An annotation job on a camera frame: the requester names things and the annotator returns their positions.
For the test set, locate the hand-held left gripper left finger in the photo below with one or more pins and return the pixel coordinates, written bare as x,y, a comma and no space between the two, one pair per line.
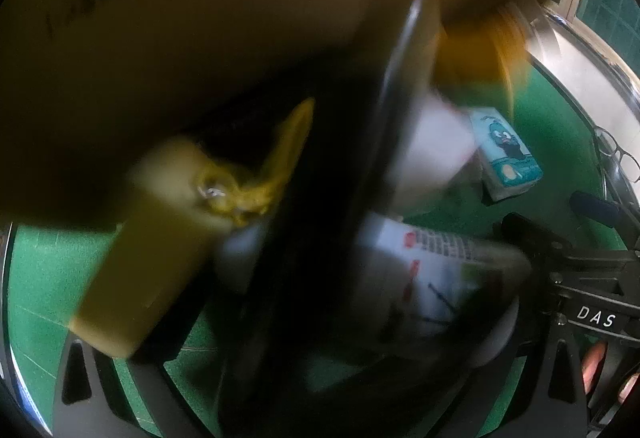
100,408

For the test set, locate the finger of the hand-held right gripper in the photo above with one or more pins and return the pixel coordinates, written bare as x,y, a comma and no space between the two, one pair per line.
525,233
592,207

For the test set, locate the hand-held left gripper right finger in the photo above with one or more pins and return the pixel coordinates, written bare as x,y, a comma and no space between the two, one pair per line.
535,398

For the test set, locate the blue cartoon tissue pack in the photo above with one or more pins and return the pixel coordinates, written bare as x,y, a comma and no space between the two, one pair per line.
505,153

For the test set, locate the yellow tape measure with keyring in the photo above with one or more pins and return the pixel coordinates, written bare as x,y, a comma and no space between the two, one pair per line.
140,258

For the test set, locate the yellow snack packet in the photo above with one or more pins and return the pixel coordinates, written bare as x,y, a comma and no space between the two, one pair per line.
475,58

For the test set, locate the black marker purple caps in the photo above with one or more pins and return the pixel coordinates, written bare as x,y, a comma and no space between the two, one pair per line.
320,218

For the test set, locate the shallow cardboard box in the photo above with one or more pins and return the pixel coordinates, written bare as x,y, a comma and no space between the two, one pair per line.
200,18

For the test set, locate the person's right hand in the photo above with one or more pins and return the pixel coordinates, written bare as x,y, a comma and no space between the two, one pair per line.
594,368

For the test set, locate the eyeglasses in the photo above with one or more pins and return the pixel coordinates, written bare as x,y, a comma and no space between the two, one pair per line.
606,139

